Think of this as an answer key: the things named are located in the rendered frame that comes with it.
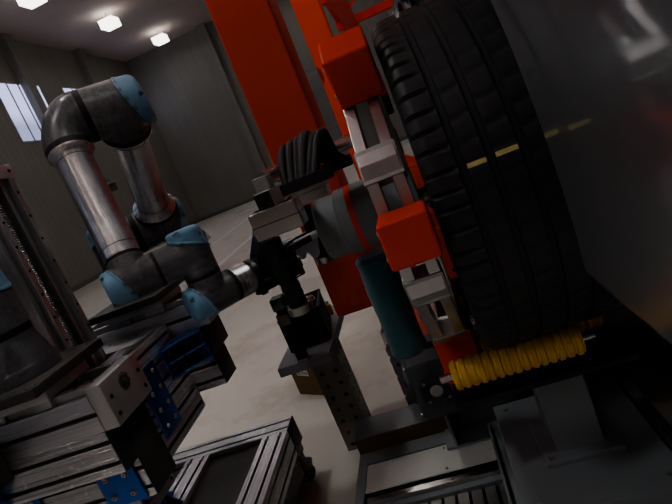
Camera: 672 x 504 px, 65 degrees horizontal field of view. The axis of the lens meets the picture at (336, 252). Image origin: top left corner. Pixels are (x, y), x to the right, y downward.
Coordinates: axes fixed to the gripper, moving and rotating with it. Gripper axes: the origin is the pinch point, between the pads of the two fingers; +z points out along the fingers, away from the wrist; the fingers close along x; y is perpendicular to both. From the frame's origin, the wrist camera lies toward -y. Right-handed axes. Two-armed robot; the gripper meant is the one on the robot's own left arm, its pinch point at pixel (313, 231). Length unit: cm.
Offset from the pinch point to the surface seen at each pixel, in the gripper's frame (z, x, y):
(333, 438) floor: 10, -58, 83
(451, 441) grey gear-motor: 17, -1, 74
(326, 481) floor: -7, -40, 83
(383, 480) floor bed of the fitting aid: -3, -11, 75
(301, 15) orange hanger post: 151, -156, -93
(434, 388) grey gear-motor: 11, 8, 51
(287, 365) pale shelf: -7, -32, 38
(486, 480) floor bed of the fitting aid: 10, 15, 76
